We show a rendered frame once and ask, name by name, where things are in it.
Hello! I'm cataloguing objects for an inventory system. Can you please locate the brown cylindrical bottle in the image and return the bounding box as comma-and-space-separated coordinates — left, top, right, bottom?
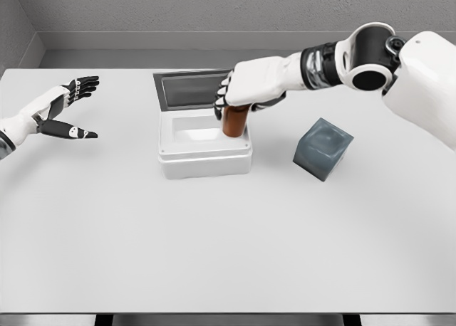
221, 105, 250, 139

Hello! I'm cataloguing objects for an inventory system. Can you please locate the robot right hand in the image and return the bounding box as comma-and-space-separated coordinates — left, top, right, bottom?
212, 56, 290, 121

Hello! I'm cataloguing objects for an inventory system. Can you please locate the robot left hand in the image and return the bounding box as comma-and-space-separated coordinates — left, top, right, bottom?
31, 75, 100, 140

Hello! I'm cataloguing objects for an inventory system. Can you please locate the white box with open lid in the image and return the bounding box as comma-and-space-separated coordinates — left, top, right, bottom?
152, 68, 254, 181

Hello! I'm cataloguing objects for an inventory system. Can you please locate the dark grey cube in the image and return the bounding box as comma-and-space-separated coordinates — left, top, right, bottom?
292, 117, 355, 182

